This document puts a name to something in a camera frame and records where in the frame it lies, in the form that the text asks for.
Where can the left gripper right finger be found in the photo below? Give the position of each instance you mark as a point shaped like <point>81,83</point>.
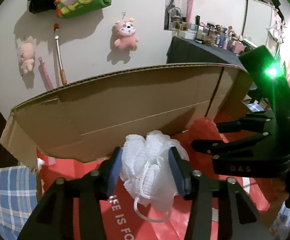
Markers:
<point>238,218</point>

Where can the pale pink plush on wall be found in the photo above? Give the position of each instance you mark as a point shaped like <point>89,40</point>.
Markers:
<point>26,55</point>

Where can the pink folded umbrella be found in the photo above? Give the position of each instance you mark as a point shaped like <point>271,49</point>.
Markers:
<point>44,74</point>

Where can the white mesh bath pouf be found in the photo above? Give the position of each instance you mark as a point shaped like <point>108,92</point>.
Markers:
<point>146,173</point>

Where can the white wardrobe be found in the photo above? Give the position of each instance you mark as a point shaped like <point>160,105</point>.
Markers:
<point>264,23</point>

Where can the red foam net sleeve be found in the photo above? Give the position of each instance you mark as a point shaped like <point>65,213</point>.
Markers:
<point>204,136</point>

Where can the dark cloth covered table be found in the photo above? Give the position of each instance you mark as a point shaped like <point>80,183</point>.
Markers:
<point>189,51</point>

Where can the blue plaid blanket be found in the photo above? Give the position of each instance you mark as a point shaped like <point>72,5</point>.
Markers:
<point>18,199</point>

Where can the pink bear plush on wall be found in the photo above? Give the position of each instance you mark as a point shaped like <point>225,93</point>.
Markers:
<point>124,34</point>

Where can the brown cardboard box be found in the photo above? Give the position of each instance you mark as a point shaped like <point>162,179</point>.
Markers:
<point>87,119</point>

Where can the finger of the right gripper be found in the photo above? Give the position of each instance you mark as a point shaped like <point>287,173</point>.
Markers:
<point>253,122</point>
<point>253,157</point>

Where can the orange handled stick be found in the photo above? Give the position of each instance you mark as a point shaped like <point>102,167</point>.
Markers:
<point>58,52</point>

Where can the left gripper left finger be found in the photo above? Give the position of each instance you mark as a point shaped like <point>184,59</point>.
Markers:
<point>52,218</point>

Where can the wall mirror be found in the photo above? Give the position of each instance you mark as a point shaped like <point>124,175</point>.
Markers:
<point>177,10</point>

